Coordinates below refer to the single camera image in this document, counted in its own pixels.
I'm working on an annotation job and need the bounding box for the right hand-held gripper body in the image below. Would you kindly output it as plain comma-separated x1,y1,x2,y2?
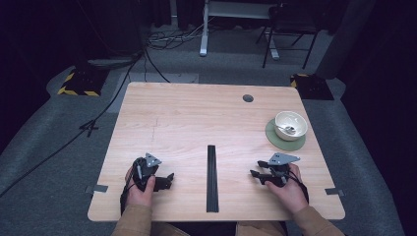
258,151,301,189

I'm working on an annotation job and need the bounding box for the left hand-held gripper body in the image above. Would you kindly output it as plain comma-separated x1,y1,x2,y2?
132,152,162,193

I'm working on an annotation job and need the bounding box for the black bar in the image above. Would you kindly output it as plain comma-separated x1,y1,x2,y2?
206,145,219,213

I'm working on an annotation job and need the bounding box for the white ceramic bowl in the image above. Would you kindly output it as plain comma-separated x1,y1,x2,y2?
273,110,309,143

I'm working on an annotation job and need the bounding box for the person's right hand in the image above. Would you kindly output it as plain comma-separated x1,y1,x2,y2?
264,163,310,216

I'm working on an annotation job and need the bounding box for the person's left hand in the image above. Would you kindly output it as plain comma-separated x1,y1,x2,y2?
124,164,156,207

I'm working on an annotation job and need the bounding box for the round green glass coaster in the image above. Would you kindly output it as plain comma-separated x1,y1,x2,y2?
265,117,307,152

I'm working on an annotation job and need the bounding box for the small metal spoon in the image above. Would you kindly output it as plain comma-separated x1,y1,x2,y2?
275,123,297,136

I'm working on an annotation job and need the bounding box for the grey tape piece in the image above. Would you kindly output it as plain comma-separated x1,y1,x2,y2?
85,184,109,194
325,188,345,198

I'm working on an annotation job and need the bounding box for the black yellow striped stand base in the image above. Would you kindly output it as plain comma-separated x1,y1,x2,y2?
289,73,335,101
56,66,110,97

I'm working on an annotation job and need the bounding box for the black chair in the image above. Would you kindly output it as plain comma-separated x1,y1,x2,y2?
255,2,320,70

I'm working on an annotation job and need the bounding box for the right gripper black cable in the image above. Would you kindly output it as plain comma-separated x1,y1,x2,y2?
286,170,310,205

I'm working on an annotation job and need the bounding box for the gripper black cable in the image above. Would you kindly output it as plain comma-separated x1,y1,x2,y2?
119,166,141,215
286,170,310,205

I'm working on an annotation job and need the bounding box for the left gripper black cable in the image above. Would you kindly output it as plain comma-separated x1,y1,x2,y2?
119,166,141,215

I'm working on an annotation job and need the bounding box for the long black floor cable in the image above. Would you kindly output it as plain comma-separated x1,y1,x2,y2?
0,48,146,199

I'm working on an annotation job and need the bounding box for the thin black floor cable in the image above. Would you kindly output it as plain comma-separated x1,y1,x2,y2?
143,48,171,84

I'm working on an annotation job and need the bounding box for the bundle of floor cables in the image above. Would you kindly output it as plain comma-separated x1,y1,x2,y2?
147,19,210,51

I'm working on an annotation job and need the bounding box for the white desk frame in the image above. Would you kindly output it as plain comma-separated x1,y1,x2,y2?
199,0,281,61

